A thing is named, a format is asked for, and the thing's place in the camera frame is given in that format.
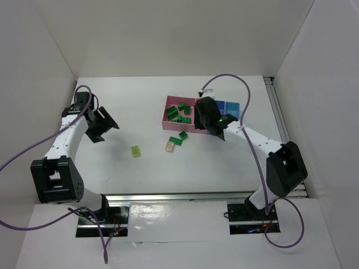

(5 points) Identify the green lego brick small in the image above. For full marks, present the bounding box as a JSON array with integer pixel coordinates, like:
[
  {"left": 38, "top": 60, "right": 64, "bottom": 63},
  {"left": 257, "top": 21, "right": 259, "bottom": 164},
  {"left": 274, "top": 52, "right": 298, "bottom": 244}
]
[{"left": 182, "top": 117, "right": 192, "bottom": 124}]

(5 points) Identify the green long lego brick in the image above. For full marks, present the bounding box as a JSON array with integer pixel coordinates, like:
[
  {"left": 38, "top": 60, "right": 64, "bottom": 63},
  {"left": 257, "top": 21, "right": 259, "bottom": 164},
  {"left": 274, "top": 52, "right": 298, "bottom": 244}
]
[{"left": 167, "top": 111, "right": 178, "bottom": 121}]

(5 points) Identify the lime lego brick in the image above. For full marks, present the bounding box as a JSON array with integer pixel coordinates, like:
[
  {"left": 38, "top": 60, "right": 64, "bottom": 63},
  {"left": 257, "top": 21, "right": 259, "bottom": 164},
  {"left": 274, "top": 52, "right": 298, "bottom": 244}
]
[{"left": 131, "top": 146, "right": 141, "bottom": 157}]

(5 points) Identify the tan lego brick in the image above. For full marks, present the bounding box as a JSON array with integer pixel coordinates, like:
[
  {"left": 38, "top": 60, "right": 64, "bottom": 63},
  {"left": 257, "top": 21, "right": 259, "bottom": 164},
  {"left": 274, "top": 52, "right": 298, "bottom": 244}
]
[{"left": 165, "top": 141, "right": 174, "bottom": 152}]

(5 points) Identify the large pink container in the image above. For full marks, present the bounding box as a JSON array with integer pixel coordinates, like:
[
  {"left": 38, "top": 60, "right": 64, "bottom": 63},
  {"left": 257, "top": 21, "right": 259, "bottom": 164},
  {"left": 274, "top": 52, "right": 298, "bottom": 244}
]
[{"left": 162, "top": 95, "right": 196, "bottom": 133}]

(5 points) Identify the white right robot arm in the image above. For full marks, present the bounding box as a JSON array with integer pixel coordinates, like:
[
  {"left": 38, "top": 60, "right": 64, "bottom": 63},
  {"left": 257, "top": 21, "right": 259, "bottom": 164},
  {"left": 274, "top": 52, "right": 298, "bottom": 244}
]
[{"left": 194, "top": 96, "right": 308, "bottom": 214}]

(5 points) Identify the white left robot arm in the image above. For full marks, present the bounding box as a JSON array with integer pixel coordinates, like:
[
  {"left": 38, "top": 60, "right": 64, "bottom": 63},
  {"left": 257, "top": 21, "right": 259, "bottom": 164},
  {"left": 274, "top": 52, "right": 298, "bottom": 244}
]
[{"left": 30, "top": 105, "right": 119, "bottom": 222}]

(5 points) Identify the green lego near containers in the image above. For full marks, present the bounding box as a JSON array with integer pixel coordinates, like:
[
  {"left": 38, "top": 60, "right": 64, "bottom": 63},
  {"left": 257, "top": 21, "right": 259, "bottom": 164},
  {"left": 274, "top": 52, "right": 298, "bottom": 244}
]
[{"left": 179, "top": 131, "right": 188, "bottom": 140}]

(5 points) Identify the purple blue container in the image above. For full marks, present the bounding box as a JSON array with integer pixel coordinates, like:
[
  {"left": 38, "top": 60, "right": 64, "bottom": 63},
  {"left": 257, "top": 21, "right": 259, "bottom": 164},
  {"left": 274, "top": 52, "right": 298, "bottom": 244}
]
[{"left": 206, "top": 99, "right": 227, "bottom": 136}]

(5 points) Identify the small pink container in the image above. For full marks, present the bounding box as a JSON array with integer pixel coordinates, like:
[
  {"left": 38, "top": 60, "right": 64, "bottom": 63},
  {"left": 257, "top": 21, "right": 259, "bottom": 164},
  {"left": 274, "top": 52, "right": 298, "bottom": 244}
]
[{"left": 194, "top": 96, "right": 211, "bottom": 131}]

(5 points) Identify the light blue container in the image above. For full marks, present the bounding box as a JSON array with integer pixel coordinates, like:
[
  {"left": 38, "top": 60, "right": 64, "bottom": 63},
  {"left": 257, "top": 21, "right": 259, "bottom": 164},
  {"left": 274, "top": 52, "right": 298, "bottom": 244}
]
[{"left": 225, "top": 101, "right": 240, "bottom": 119}]

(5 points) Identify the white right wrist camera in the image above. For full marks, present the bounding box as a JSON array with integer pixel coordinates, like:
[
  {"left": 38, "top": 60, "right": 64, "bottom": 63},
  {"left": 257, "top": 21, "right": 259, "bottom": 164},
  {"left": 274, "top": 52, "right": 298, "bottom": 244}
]
[{"left": 198, "top": 89, "right": 215, "bottom": 99}]

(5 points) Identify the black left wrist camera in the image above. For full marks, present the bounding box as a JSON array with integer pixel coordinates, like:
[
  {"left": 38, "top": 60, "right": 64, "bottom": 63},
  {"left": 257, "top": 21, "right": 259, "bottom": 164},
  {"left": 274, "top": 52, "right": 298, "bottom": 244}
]
[{"left": 61, "top": 92, "right": 97, "bottom": 117}]

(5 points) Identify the aluminium rail front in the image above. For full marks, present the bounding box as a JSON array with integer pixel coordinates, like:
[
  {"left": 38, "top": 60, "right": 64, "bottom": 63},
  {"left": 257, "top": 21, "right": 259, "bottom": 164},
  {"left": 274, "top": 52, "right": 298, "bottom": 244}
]
[{"left": 107, "top": 192, "right": 252, "bottom": 204}]

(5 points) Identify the aluminium rail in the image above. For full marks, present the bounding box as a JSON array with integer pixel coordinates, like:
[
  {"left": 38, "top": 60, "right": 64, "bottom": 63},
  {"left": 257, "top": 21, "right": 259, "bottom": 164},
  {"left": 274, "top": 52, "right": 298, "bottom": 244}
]
[
  {"left": 263, "top": 76, "right": 306, "bottom": 191},
  {"left": 107, "top": 192, "right": 252, "bottom": 204}
]

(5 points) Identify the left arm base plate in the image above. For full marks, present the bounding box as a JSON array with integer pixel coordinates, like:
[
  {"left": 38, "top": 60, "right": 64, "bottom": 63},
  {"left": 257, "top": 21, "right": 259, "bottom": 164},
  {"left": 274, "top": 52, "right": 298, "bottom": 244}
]
[{"left": 76, "top": 205, "right": 130, "bottom": 238}]

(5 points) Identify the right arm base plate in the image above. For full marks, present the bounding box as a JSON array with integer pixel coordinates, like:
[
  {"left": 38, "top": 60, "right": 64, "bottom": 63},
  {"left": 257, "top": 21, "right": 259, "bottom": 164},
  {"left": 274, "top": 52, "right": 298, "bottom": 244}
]
[{"left": 223, "top": 203, "right": 280, "bottom": 235}]

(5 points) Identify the aluminium rail right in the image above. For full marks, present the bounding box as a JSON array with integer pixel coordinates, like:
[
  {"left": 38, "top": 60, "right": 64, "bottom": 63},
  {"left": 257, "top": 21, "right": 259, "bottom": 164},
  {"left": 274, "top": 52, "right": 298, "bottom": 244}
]
[{"left": 263, "top": 76, "right": 306, "bottom": 191}]

